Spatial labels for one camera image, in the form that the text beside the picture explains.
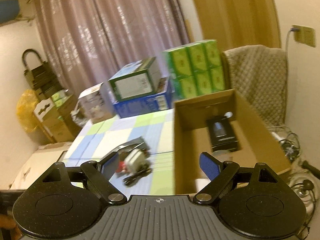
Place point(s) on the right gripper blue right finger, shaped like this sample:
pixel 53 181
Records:
pixel 220 175

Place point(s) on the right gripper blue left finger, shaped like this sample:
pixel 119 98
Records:
pixel 98 175

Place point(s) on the red santa toy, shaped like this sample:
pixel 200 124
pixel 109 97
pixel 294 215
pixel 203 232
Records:
pixel 121 168

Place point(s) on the black product box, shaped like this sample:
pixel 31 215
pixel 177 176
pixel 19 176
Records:
pixel 222 135

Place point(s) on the white power adapter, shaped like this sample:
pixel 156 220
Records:
pixel 135 161

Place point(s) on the silver foil bag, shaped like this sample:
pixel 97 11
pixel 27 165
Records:
pixel 126 148

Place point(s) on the person left hand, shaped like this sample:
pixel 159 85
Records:
pixel 7 222

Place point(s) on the large cardboard box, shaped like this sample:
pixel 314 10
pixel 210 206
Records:
pixel 191 137

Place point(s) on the white power strip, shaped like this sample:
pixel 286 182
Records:
pixel 277 137

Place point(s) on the white vase picture box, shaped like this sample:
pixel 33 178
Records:
pixel 97 103

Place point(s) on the checked bed sheet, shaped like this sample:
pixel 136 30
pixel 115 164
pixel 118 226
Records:
pixel 96 140

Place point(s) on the blue product box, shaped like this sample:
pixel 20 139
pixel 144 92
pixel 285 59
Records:
pixel 160 101

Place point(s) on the yellow plastic bag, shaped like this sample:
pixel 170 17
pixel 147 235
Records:
pixel 25 110

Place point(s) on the green product box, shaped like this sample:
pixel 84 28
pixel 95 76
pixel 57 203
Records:
pixel 136 79

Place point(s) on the quilted beige chair cover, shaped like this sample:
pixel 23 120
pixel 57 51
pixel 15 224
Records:
pixel 260 75

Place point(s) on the black shopping bag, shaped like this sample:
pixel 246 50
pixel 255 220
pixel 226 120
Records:
pixel 42 80

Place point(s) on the green tissue pack stack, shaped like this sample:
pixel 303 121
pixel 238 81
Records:
pixel 195 69

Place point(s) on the pink curtain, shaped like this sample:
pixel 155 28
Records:
pixel 88 41

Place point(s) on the wooden wardrobe door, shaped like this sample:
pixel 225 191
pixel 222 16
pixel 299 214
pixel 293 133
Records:
pixel 236 23

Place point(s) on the cardboard carton with handle cutout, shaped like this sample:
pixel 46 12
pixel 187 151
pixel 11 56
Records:
pixel 57 120

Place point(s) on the steel pot with handle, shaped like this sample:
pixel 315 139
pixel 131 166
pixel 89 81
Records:
pixel 303 183

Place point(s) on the wall power socket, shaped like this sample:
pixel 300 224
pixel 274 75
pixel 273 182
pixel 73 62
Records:
pixel 304 35

